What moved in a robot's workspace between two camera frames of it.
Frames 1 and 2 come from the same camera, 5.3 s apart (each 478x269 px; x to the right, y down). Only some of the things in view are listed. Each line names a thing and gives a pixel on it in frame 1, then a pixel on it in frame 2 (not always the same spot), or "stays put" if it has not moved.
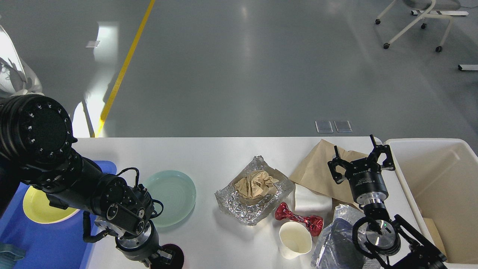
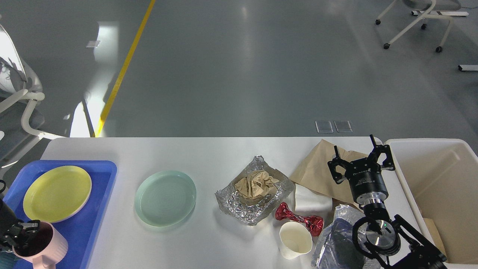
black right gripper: (365, 176) stays put
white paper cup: (294, 239) stays put
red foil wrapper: (313, 223) stays put
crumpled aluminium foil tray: (251, 211) stays put
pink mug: (176, 262) -> (47, 247)
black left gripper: (141, 247) -> (19, 233)
